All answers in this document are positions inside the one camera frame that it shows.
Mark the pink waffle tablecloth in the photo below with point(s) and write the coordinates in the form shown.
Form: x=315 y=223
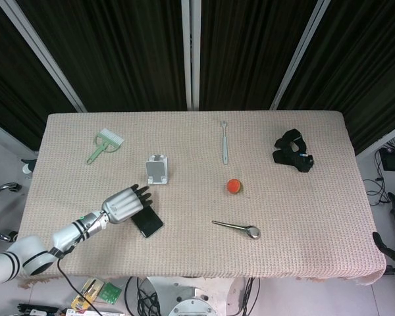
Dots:
x=197 y=250

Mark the black bar device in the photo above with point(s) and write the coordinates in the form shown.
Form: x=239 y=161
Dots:
x=36 y=309

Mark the black smartphone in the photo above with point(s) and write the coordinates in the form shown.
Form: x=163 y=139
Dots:
x=149 y=224

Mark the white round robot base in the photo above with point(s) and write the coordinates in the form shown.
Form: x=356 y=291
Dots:
x=192 y=296

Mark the yellow tool package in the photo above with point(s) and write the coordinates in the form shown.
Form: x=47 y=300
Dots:
x=85 y=294

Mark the white toothbrush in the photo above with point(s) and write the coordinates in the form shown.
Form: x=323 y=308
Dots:
x=224 y=145

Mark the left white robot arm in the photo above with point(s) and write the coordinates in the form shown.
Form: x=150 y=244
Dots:
x=66 y=233

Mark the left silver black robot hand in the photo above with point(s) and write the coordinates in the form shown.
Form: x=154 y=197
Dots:
x=121 y=205

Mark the metal spoon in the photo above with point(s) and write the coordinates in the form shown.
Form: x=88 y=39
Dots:
x=253 y=232

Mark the dark folding screen panel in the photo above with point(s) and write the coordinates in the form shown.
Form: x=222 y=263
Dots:
x=6 y=82
x=250 y=49
x=375 y=66
x=118 y=49

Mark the black white small object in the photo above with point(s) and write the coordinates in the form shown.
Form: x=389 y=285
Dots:
x=28 y=168

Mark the chrome frame chair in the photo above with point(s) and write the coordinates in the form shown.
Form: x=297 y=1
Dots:
x=6 y=188

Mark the green hand brush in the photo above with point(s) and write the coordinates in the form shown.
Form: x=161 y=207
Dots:
x=110 y=136

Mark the green circuit board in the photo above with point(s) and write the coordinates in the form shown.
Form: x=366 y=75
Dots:
x=111 y=292

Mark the white phone stand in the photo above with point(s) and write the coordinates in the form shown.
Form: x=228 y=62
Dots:
x=156 y=168

